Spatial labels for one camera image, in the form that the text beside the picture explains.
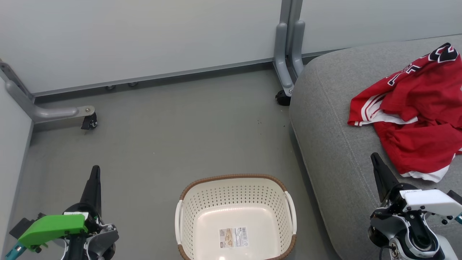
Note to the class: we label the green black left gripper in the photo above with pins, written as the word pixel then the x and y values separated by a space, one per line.
pixel 54 227

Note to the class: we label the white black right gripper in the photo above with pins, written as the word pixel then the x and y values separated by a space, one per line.
pixel 429 202

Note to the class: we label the red sports jersey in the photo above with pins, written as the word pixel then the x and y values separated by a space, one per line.
pixel 422 108

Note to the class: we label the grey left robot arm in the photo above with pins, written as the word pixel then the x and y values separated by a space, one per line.
pixel 103 240

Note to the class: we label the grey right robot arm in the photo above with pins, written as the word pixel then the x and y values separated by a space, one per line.
pixel 415 234

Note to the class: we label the cream perforated laundry basket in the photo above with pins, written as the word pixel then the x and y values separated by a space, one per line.
pixel 234 216

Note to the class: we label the basket product sticker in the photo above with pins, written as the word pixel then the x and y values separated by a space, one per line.
pixel 234 237

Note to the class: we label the grey fabric sofa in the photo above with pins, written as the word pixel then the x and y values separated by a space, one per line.
pixel 332 144

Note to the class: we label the black caster wheel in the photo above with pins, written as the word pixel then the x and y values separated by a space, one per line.
pixel 90 122
pixel 282 98

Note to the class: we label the grey angled partition foot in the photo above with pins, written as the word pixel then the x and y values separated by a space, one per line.
pixel 47 112

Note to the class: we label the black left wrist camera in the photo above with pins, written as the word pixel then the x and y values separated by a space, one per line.
pixel 23 225

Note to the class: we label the grey partition bottom rail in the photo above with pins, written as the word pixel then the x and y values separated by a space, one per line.
pixel 162 76

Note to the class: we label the grey upright partition post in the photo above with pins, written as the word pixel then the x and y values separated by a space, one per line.
pixel 287 43

